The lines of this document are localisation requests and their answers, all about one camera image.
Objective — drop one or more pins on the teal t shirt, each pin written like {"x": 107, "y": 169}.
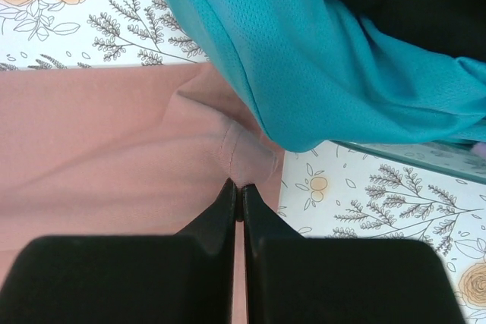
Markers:
{"x": 310, "y": 71}

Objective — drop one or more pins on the lavender t shirt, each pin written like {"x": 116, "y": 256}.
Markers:
{"x": 480, "y": 150}

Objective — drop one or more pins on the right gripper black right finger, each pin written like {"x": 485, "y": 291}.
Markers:
{"x": 295, "y": 279}

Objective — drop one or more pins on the floral patterned table mat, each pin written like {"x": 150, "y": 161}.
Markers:
{"x": 328, "y": 191}

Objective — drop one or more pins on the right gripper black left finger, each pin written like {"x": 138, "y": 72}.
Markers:
{"x": 181, "y": 278}

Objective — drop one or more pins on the teal plastic basket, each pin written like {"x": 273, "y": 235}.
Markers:
{"x": 449, "y": 159}

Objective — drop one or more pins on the pink printed t shirt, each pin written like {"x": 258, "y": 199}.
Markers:
{"x": 130, "y": 151}

